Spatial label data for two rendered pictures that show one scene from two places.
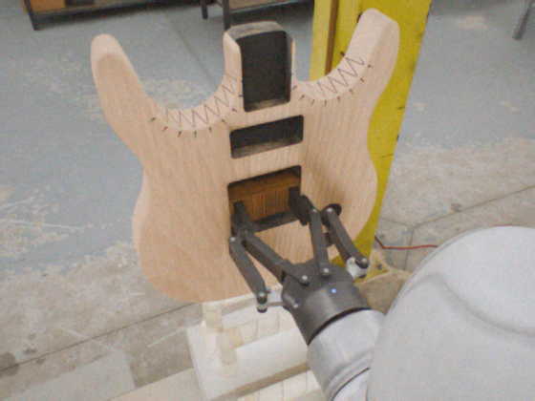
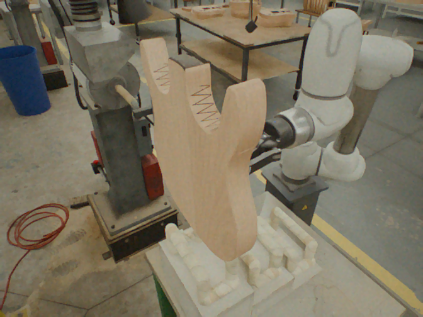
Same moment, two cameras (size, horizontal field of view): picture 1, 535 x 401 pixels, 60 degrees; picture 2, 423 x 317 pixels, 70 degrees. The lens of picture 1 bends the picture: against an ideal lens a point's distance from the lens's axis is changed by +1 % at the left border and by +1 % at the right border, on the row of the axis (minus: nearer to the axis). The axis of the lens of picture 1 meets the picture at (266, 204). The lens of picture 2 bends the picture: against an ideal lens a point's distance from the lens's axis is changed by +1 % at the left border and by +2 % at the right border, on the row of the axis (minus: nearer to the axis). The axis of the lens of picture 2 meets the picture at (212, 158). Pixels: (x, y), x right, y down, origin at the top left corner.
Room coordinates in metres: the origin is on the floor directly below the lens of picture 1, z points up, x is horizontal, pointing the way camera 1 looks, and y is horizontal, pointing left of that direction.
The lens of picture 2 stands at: (0.51, 0.48, 1.83)
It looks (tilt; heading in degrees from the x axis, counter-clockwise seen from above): 37 degrees down; 260
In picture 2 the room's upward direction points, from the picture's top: straight up
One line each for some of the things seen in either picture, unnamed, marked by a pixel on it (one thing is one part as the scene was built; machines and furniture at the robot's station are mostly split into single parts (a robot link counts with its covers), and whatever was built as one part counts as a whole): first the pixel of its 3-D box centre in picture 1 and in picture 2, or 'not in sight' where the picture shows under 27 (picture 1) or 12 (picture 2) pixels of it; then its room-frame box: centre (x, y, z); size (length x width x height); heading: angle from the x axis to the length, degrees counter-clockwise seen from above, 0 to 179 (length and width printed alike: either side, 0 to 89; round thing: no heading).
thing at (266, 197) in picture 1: (262, 197); not in sight; (0.45, 0.01, 1.46); 0.10 x 0.03 x 0.05; 112
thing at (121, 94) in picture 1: (136, 89); (236, 113); (0.41, 0.13, 1.64); 0.07 x 0.04 x 0.10; 112
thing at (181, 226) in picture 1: (261, 182); (195, 158); (0.46, 0.01, 1.48); 0.35 x 0.04 x 0.40; 112
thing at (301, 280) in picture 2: not in sight; (279, 251); (0.17, -0.11, 0.94); 0.27 x 0.15 x 0.01; 113
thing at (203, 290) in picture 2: (212, 316); (203, 289); (0.46, 0.10, 1.15); 0.03 x 0.03 x 0.09
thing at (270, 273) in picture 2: not in sight; (265, 276); (0.27, 0.03, 1.04); 0.11 x 0.03 x 0.03; 23
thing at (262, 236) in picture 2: not in sight; (258, 231); (0.27, -0.07, 1.12); 0.20 x 0.03 x 0.03; 112
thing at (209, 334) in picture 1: (215, 346); (219, 290); (0.42, 0.09, 1.12); 0.11 x 0.03 x 0.03; 23
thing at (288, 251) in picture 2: not in sight; (274, 237); (0.20, -0.10, 1.04); 0.20 x 0.03 x 0.03; 112
